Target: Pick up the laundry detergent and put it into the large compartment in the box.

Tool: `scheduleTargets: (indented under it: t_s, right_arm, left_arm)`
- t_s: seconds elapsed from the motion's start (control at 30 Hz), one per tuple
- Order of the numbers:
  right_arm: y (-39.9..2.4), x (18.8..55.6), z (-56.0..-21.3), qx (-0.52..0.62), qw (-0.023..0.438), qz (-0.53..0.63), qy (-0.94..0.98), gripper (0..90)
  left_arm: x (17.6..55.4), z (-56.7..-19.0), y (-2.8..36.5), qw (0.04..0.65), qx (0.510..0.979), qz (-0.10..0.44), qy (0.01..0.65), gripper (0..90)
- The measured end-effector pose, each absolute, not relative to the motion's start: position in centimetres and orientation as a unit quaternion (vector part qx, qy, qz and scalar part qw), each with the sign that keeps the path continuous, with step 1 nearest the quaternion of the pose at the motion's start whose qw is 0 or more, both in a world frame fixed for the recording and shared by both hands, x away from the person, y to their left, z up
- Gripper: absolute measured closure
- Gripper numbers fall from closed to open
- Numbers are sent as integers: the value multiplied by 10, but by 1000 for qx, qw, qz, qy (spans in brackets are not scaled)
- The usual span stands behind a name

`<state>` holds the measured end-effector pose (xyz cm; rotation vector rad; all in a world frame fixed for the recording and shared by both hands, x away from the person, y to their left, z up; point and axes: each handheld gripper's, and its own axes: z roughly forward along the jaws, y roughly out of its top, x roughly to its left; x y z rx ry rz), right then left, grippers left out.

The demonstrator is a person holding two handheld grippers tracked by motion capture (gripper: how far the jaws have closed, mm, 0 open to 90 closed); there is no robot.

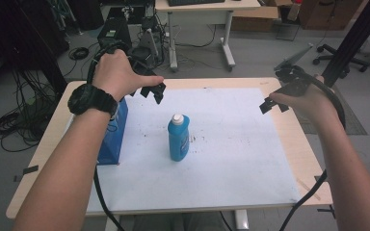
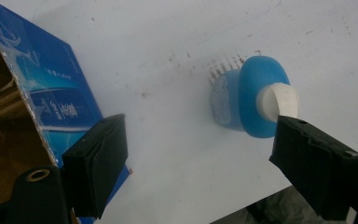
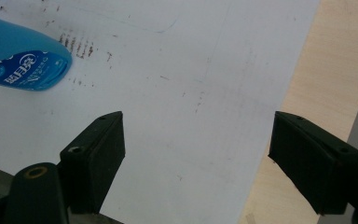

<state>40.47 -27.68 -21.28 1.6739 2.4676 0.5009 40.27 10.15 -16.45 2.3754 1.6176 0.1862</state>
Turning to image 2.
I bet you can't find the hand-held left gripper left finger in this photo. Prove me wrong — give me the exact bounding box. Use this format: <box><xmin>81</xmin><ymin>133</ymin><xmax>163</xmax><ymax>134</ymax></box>
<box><xmin>61</xmin><ymin>113</ymin><xmax>130</xmax><ymax>220</ymax></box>

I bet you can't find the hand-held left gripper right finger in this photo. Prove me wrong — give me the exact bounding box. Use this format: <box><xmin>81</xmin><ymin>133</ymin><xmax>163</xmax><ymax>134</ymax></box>
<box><xmin>268</xmin><ymin>115</ymin><xmax>358</xmax><ymax>222</ymax></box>

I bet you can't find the blue bottle with white cap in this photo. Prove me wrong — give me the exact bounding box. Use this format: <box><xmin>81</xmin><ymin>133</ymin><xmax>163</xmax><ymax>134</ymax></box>
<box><xmin>210</xmin><ymin>55</ymin><xmax>301</xmax><ymax>139</ymax></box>

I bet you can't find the blue cardboard box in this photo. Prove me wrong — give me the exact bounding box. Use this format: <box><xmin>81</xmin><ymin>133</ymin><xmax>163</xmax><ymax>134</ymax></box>
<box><xmin>0</xmin><ymin>0</ymin><xmax>131</xmax><ymax>224</ymax></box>

